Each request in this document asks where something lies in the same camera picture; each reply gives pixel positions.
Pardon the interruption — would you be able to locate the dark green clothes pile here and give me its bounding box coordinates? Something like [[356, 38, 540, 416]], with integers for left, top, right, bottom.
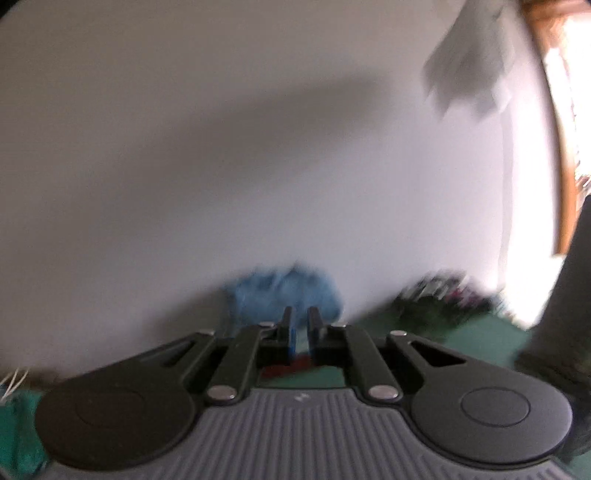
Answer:
[[392, 272, 497, 324]]

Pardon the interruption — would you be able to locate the wooden door frame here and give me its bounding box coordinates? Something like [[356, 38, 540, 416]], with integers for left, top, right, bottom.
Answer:
[[526, 0, 583, 254]]

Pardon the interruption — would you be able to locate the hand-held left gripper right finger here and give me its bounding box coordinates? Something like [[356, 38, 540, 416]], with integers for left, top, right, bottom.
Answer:
[[307, 306, 468, 407]]

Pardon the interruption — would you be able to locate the grey hanging cloth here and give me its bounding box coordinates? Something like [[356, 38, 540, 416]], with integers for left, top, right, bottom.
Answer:
[[422, 0, 520, 116]]

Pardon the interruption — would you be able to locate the white cable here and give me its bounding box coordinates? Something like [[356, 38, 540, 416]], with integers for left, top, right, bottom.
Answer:
[[0, 367, 28, 402]]

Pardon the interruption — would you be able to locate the dark grey cloth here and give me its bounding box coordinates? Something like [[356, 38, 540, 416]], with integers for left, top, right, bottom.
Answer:
[[512, 194, 591, 462]]

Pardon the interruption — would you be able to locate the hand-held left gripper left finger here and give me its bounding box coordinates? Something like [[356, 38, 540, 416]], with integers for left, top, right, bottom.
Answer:
[[139, 306, 297, 407]]

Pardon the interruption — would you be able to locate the blue garment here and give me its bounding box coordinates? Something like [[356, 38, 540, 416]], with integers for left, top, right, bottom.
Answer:
[[224, 263, 345, 333]]

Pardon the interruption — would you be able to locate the red garment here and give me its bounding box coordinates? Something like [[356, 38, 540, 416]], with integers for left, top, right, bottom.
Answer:
[[263, 355, 315, 379]]

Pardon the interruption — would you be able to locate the green bed sheet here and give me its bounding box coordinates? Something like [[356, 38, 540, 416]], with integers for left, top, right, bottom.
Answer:
[[0, 295, 536, 476]]

